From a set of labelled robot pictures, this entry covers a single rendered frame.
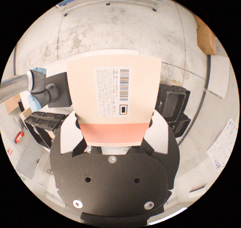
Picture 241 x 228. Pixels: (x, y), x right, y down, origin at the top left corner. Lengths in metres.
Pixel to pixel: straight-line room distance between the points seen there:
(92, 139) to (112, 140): 0.04
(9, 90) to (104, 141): 0.43
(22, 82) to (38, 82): 0.10
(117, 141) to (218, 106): 2.55
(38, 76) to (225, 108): 2.91
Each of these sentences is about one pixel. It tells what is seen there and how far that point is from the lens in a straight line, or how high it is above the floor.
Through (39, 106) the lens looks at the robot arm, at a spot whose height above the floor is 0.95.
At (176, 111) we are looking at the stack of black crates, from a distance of 1.11.
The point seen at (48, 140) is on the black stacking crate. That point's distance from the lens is 1.00.
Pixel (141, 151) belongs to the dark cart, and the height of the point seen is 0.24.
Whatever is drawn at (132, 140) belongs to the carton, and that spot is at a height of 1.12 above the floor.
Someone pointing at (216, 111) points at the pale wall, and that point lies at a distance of 2.60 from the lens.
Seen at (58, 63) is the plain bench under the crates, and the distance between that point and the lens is 0.68.
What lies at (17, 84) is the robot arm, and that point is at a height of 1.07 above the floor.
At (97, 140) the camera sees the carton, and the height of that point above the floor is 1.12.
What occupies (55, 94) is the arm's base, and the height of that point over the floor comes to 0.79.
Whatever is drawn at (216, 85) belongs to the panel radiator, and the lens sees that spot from 2.51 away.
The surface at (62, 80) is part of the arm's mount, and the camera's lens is 0.61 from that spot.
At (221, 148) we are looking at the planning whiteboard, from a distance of 2.70.
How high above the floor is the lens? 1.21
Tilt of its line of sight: 61 degrees down
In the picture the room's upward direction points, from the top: 176 degrees clockwise
